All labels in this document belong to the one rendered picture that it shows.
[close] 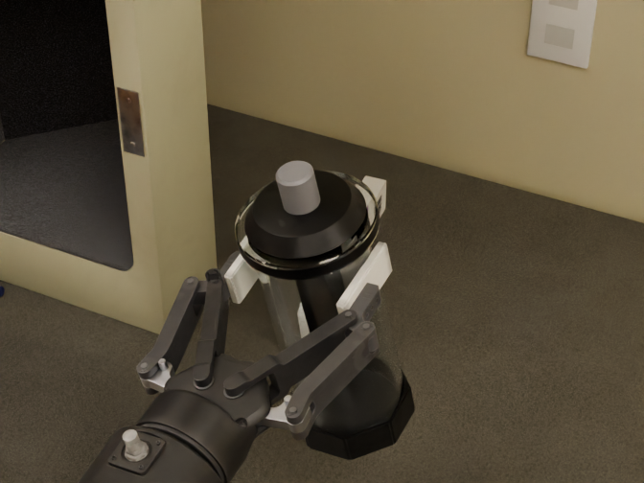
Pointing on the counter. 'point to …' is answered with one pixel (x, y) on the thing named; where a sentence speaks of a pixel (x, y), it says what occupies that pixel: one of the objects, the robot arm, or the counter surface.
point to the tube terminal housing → (145, 175)
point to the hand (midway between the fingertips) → (314, 264)
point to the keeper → (130, 121)
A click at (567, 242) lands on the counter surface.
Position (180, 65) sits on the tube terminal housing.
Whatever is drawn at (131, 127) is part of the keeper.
